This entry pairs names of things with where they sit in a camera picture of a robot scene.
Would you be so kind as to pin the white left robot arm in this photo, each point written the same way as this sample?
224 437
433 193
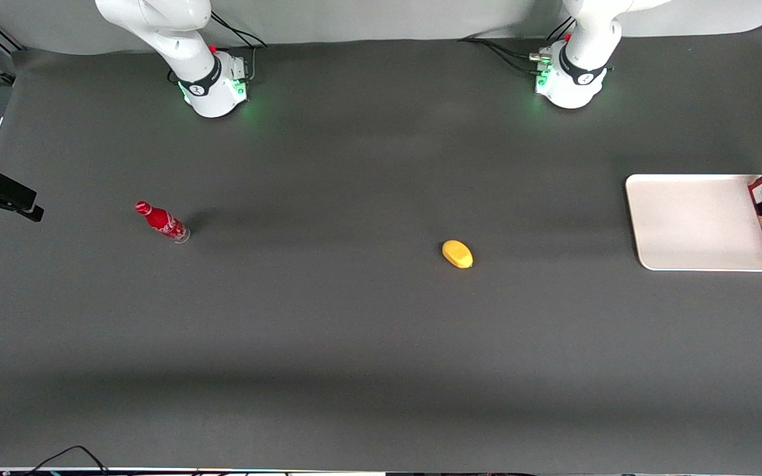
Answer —
579 53

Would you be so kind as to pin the white rectangular tray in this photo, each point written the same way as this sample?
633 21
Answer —
692 221

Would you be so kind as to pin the red soda bottle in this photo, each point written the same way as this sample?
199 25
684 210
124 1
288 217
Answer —
163 223

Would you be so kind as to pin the yellow lemon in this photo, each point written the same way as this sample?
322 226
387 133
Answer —
458 254

